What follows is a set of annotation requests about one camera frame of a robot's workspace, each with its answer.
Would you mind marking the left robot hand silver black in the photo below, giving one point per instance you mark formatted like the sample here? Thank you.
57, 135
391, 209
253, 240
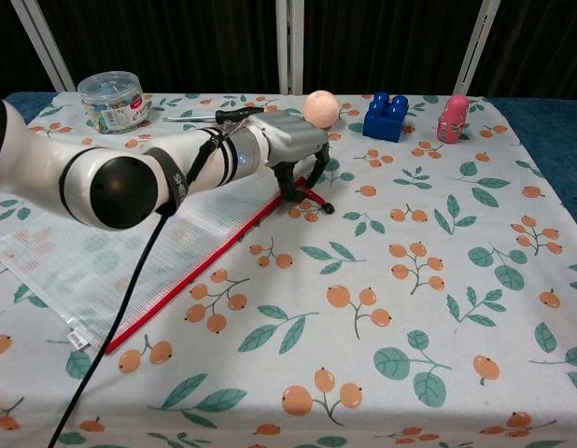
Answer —
288, 133

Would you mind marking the clear zip bag red seal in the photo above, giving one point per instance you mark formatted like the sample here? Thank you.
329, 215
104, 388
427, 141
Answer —
130, 261

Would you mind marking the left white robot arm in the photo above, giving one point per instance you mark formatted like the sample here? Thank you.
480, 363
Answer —
106, 182

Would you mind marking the floral tablecloth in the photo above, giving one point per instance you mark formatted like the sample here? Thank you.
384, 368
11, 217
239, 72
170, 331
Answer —
386, 280

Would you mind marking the peach coloured ball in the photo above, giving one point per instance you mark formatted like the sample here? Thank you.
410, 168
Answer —
321, 108

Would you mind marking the blue toy building block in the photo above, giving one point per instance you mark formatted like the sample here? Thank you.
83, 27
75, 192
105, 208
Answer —
384, 119

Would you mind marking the black pleated curtain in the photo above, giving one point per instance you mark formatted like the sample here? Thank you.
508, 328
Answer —
176, 42

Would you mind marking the pink doll figurine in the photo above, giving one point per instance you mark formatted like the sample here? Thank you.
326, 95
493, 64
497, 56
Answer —
453, 120

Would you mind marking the clear plastic jar of clips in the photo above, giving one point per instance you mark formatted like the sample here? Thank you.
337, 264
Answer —
112, 105

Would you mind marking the white frame post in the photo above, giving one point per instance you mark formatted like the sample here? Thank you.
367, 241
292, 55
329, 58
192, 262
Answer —
43, 42
290, 46
477, 46

